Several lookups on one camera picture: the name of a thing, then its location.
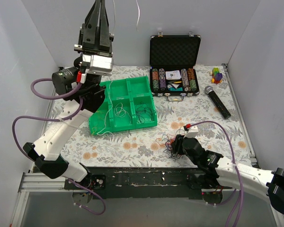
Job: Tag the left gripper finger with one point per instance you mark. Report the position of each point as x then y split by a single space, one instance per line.
104 38
89 27

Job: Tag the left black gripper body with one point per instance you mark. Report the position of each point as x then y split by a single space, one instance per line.
94 47

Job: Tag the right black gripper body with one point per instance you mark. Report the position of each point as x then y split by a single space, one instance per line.
177 145

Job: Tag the green compartment tray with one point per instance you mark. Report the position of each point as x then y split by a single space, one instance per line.
128 105

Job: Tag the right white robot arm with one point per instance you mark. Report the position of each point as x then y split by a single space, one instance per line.
218 170

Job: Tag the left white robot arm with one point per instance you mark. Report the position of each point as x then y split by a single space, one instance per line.
80 87

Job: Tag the floral table mat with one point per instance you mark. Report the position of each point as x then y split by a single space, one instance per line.
147 147

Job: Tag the black handheld microphone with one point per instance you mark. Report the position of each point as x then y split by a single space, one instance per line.
217 102

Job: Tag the black poker chip case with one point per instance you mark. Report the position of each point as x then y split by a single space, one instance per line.
172 65

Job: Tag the colourful toy block train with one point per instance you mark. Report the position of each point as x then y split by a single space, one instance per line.
216 76

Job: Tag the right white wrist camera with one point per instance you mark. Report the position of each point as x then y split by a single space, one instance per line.
191 131

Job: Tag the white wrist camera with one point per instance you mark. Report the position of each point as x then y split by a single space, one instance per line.
191 131
95 65

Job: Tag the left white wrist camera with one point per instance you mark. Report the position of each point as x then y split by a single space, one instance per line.
95 65

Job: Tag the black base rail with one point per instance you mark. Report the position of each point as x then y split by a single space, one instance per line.
150 182

